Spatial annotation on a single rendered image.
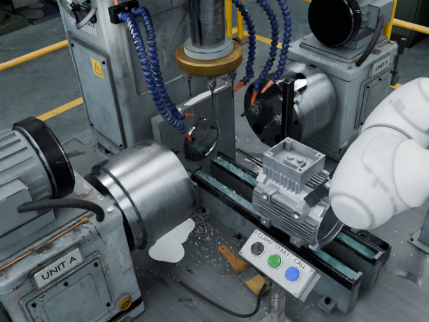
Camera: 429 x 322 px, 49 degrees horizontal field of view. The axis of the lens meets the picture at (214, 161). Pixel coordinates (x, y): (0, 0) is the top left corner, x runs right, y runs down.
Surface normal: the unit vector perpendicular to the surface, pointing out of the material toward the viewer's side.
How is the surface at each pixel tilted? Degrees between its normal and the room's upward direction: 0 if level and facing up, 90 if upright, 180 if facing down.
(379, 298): 0
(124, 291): 90
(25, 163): 50
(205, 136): 90
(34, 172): 67
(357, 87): 90
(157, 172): 32
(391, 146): 26
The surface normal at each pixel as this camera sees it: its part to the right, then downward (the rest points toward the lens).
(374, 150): -0.45, -0.75
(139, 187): 0.40, -0.33
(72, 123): -0.05, -0.79
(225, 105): 0.68, 0.43
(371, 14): -0.73, 0.45
